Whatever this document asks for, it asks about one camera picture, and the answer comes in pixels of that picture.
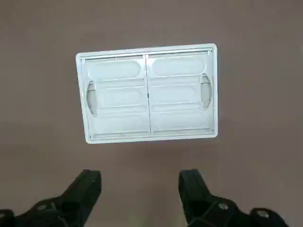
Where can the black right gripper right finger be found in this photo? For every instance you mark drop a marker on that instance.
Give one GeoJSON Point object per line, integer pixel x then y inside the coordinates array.
{"type": "Point", "coordinates": [201, 205]}

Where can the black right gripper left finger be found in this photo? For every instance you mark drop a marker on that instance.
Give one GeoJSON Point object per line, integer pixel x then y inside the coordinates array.
{"type": "Point", "coordinates": [71, 203]}

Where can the white folding storage box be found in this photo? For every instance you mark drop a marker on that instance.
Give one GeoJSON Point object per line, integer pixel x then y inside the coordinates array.
{"type": "Point", "coordinates": [146, 94]}

